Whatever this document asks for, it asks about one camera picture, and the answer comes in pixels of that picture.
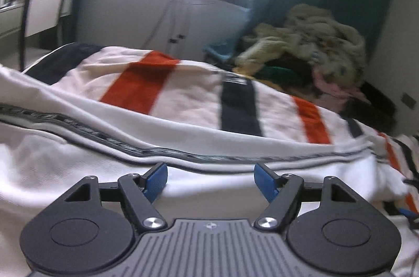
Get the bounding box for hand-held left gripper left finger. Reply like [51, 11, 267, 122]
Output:
[65, 162, 168, 231]

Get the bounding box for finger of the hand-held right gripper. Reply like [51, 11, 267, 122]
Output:
[399, 178, 419, 227]

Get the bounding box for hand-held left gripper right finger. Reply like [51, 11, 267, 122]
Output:
[254, 163, 358, 230]

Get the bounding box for white garment with dark trim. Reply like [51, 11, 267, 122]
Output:
[0, 65, 414, 277]

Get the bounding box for pile of mixed clothes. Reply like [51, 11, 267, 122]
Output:
[233, 4, 397, 134]

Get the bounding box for white striped shirt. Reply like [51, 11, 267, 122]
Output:
[20, 42, 419, 215]

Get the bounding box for blue storage box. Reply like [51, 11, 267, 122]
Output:
[204, 37, 244, 69]

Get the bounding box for thin metal stand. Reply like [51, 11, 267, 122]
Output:
[163, 0, 201, 46]

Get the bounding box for white chair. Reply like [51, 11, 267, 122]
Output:
[19, 0, 71, 72]

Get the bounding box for white desk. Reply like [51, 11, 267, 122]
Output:
[0, 1, 25, 41]

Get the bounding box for wall socket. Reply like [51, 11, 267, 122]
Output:
[401, 93, 417, 109]

